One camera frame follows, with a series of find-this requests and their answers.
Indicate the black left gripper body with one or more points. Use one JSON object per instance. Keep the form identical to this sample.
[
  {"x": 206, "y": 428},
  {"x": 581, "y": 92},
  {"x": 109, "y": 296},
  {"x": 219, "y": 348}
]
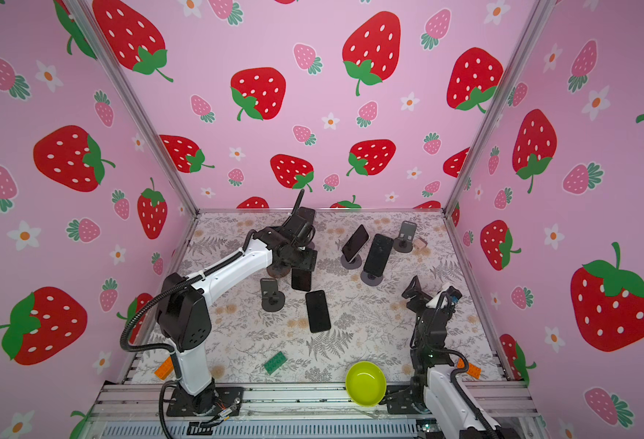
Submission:
[{"x": 303, "y": 258}]

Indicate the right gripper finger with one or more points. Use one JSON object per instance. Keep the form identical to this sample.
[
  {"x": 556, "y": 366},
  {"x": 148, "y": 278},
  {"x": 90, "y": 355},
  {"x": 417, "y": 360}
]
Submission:
[
  {"x": 418, "y": 304},
  {"x": 413, "y": 290}
]

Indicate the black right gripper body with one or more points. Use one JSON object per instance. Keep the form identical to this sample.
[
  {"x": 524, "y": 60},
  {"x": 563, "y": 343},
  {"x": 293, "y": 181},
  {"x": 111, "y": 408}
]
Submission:
[{"x": 421, "y": 317}]

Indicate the black phone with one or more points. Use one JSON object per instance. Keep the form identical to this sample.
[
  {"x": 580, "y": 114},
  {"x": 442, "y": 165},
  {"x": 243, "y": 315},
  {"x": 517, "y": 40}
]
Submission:
[
  {"x": 355, "y": 243},
  {"x": 317, "y": 311},
  {"x": 378, "y": 256},
  {"x": 301, "y": 280}
]

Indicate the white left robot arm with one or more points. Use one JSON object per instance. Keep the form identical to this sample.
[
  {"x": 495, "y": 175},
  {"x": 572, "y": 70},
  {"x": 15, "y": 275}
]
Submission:
[{"x": 184, "y": 316}]

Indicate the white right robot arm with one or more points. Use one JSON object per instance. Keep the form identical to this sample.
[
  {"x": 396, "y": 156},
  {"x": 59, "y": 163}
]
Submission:
[{"x": 436, "y": 368}]

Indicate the grey round right phone stand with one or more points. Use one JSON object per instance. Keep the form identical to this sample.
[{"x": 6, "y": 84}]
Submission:
[{"x": 370, "y": 279}]

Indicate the grey centre phone stand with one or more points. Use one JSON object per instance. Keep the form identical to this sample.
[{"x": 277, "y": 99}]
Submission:
[{"x": 352, "y": 264}]

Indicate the orange brick right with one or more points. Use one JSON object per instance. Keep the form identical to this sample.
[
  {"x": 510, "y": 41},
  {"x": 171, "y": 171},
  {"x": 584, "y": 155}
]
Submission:
[{"x": 473, "y": 370}]

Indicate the orange brick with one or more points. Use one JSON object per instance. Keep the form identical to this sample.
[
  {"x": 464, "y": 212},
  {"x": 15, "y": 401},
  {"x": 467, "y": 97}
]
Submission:
[
  {"x": 473, "y": 370},
  {"x": 165, "y": 370}
]

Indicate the lime green bowl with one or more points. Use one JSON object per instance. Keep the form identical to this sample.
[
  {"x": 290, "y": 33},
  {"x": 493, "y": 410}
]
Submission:
[{"x": 366, "y": 384}]

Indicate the green lego brick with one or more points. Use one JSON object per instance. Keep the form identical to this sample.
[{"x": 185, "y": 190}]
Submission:
[{"x": 275, "y": 363}]

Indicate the orange brick left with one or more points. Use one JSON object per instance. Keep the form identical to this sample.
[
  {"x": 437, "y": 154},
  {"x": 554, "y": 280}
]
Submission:
[{"x": 165, "y": 370}]

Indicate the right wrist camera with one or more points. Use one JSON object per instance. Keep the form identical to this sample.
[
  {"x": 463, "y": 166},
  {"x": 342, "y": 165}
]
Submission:
[{"x": 449, "y": 298}]

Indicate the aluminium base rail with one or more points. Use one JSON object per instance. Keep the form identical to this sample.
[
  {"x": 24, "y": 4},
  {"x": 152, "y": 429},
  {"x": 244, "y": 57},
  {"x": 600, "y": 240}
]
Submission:
[{"x": 268, "y": 410}]

